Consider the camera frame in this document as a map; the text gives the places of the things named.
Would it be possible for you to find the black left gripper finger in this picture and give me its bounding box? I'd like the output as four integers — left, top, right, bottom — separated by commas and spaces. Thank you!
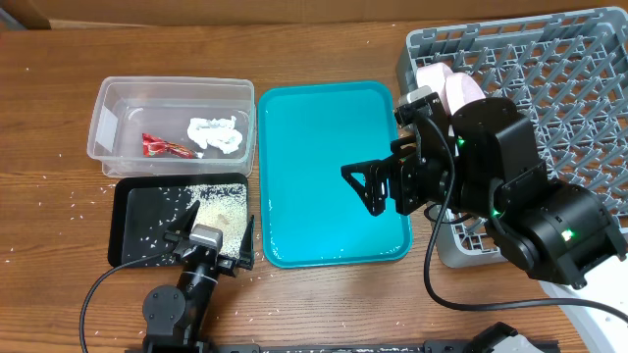
238, 216, 255, 271
164, 201, 200, 243

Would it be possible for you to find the pile of rice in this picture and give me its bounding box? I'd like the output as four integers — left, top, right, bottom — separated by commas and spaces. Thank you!
141, 183, 248, 259

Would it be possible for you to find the red snack wrapper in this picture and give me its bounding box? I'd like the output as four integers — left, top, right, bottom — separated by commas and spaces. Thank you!
142, 133, 204, 159

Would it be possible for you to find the large white plate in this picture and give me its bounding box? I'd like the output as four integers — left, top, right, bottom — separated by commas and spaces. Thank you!
445, 73, 486, 115

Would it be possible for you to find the white tissue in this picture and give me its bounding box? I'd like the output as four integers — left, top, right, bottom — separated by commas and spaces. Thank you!
186, 116, 243, 154

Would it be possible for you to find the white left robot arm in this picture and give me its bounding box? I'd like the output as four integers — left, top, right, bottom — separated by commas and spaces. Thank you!
141, 201, 254, 352

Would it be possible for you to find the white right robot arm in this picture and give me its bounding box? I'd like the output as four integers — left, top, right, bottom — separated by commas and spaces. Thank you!
340, 93, 627, 352

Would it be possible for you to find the grey dishwasher rack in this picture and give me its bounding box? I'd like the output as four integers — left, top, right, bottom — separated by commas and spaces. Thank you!
394, 6, 628, 269

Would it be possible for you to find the black tray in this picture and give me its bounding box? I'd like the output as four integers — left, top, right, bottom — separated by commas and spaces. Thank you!
107, 174, 248, 267

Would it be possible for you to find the teal serving tray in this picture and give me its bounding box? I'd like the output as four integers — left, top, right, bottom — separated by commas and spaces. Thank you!
257, 80, 413, 269

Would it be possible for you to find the clear plastic bin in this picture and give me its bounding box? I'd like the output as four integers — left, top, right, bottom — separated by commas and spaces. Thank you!
86, 76, 256, 178

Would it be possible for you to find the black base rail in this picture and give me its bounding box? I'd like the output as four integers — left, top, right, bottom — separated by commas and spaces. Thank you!
125, 322, 560, 353

